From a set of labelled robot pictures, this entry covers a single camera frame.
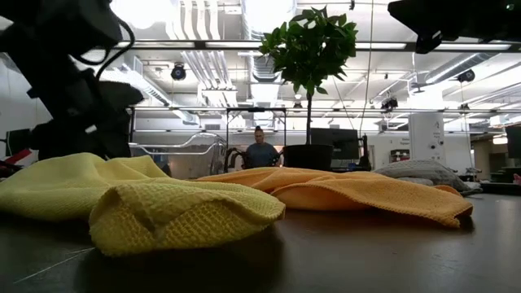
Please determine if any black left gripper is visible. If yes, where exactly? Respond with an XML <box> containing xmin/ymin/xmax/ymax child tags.
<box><xmin>27</xmin><ymin>68</ymin><xmax>132</xmax><ymax>160</ymax></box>

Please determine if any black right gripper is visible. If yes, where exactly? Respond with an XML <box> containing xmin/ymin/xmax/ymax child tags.
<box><xmin>387</xmin><ymin>0</ymin><xmax>506</xmax><ymax>55</ymax></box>

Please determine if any yellow microfiber towel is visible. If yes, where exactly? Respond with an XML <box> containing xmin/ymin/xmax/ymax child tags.
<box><xmin>0</xmin><ymin>152</ymin><xmax>287</xmax><ymax>258</ymax></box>

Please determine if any light grey microfiber towel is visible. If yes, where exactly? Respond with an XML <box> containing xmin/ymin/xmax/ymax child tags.
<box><xmin>372</xmin><ymin>159</ymin><xmax>484</xmax><ymax>197</ymax></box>

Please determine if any orange microfiber towel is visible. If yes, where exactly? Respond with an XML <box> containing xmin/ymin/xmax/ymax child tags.
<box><xmin>196</xmin><ymin>165</ymin><xmax>475</xmax><ymax>229</ymax></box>

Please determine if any black computer monitor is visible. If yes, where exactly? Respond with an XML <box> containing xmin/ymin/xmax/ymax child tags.
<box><xmin>309</xmin><ymin>127</ymin><xmax>361</xmax><ymax>170</ymax></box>
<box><xmin>505</xmin><ymin>125</ymin><xmax>521</xmax><ymax>160</ymax></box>
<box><xmin>4</xmin><ymin>128</ymin><xmax>33</xmax><ymax>158</ymax></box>

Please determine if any red slanted object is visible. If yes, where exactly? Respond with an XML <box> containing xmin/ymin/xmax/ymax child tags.
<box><xmin>0</xmin><ymin>147</ymin><xmax>34</xmax><ymax>166</ymax></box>

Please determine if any white cylindrical column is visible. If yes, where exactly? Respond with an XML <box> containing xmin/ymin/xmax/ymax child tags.
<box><xmin>407</xmin><ymin>112</ymin><xmax>447</xmax><ymax>166</ymax></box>

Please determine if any black overhead crossbar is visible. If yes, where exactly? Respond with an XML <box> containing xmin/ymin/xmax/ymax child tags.
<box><xmin>113</xmin><ymin>39</ymin><xmax>521</xmax><ymax>53</ymax></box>

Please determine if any green potted plant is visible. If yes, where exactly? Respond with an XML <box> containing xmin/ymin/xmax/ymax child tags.
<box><xmin>258</xmin><ymin>5</ymin><xmax>360</xmax><ymax>173</ymax></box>

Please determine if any person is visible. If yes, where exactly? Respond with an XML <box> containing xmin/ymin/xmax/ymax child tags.
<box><xmin>243</xmin><ymin>125</ymin><xmax>282</xmax><ymax>170</ymax></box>

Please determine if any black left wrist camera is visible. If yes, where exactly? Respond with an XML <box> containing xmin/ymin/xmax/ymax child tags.
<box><xmin>96</xmin><ymin>80</ymin><xmax>144</xmax><ymax>109</ymax></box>

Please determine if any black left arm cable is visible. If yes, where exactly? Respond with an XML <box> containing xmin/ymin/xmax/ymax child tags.
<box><xmin>72</xmin><ymin>18</ymin><xmax>137</xmax><ymax>81</ymax></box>

